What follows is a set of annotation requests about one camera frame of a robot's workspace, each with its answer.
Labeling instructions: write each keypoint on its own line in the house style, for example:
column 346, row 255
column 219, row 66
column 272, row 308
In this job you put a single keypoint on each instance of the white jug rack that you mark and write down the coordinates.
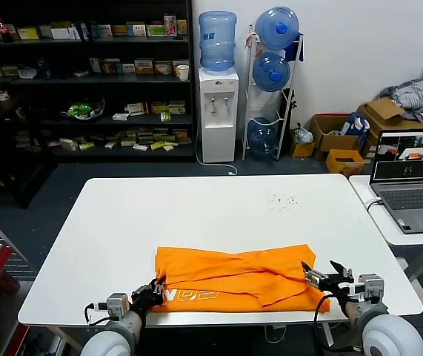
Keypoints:
column 247, row 92

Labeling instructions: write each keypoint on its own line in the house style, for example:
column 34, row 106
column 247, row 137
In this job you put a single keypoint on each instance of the yellow flat box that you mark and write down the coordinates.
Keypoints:
column 29, row 33

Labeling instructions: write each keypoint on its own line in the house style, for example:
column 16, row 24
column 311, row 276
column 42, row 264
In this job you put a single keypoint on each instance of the white paper cup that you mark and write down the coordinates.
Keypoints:
column 183, row 73

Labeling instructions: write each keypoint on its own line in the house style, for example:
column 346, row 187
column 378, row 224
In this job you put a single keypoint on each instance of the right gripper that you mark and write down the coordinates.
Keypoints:
column 339, row 285

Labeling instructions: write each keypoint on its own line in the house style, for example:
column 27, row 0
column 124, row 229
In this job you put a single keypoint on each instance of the white table leg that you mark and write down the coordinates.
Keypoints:
column 329, row 335

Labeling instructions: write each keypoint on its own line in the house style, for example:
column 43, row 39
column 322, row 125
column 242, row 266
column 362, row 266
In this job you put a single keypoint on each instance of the grey laptop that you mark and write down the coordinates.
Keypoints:
column 411, row 196

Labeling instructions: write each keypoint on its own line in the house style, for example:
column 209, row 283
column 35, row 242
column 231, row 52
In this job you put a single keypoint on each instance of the black shelving unit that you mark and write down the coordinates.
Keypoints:
column 191, row 111

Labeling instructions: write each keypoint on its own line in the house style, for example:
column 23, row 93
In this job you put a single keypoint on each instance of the orange box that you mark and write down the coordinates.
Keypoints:
column 182, row 27

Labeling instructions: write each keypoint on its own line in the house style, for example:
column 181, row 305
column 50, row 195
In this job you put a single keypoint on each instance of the yellow cardboard box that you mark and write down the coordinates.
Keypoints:
column 343, row 168

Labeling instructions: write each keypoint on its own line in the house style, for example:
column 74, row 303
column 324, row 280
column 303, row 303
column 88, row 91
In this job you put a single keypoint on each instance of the labelled blue water jug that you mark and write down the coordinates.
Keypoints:
column 217, row 41

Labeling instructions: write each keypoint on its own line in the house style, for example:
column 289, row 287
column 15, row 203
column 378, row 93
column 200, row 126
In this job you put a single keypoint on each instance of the white side table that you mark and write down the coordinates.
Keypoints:
column 378, row 222

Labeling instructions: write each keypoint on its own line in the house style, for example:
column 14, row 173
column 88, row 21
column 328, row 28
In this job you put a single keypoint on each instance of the glass bowl with green contents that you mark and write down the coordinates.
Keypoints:
column 79, row 109

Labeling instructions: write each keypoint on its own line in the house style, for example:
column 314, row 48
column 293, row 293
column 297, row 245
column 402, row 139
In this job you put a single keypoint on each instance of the orange t-shirt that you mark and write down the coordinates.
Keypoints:
column 233, row 267

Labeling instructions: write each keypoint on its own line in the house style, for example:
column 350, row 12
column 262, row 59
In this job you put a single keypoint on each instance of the small white flat box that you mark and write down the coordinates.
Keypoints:
column 120, row 116

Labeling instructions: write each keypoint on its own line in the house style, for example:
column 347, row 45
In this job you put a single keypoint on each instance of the white plastic bag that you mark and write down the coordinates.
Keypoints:
column 302, row 135

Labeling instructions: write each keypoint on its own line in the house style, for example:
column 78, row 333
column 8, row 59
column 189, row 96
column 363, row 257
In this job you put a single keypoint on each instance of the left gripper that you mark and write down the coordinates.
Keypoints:
column 145, row 296

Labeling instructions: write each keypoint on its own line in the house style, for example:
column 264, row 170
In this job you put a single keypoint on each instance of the tall colourful box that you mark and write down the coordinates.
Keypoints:
column 170, row 25

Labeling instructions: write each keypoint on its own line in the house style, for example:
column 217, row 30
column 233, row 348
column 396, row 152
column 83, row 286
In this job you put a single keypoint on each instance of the striped clothes pile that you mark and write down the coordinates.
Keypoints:
column 414, row 94

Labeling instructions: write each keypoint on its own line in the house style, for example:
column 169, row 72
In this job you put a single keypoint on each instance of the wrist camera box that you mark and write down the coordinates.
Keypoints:
column 371, row 288
column 117, row 306

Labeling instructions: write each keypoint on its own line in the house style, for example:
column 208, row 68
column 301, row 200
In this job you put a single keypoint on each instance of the white and red medicine box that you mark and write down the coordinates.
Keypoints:
column 136, row 109

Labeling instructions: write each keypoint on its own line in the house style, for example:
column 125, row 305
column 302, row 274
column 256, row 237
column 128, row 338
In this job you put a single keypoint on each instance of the blue and white bag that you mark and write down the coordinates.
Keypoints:
column 355, row 126

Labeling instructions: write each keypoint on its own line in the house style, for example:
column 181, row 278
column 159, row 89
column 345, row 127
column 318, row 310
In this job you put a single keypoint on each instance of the white water dispenser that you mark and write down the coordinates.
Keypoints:
column 217, row 118

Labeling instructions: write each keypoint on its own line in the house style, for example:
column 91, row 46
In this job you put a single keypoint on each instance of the small yellow box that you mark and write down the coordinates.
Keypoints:
column 303, row 151

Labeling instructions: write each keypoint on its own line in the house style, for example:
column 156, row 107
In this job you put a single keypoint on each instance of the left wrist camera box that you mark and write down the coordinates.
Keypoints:
column 117, row 306

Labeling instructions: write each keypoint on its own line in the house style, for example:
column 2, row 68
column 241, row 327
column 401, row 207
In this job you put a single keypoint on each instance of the open brown cardboard box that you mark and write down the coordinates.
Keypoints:
column 338, row 142

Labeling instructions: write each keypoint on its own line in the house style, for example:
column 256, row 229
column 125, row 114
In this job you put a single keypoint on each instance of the cola bottle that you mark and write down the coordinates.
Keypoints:
column 3, row 33

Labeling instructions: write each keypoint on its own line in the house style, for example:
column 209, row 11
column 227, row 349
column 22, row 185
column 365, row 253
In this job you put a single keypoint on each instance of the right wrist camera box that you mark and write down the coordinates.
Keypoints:
column 371, row 288

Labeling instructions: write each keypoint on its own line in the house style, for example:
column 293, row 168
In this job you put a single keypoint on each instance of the large cardboard box with flaps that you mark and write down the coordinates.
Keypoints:
column 377, row 111

